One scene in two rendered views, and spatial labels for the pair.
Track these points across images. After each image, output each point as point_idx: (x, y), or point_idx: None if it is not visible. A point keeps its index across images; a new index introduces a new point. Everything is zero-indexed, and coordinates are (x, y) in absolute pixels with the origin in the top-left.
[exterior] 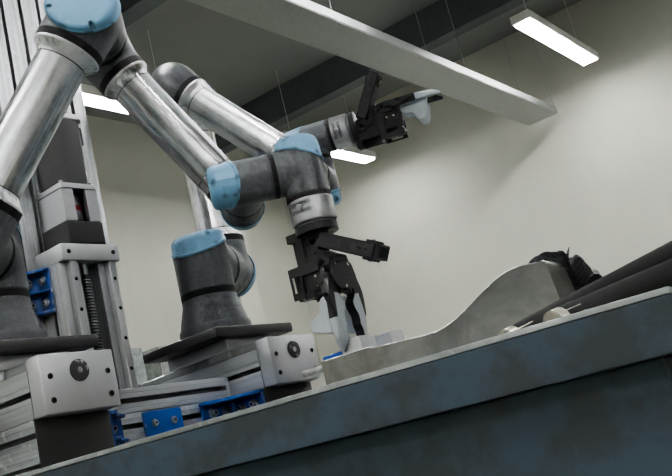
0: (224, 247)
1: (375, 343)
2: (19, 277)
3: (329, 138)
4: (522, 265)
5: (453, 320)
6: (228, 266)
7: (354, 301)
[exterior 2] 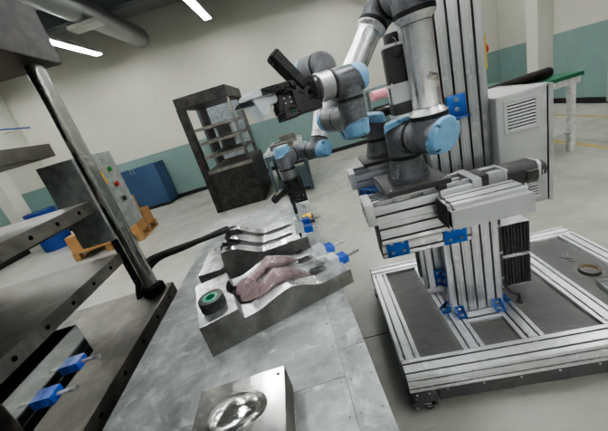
0: (387, 136)
1: (294, 223)
2: (366, 137)
3: None
4: (234, 227)
5: (260, 228)
6: (389, 147)
7: None
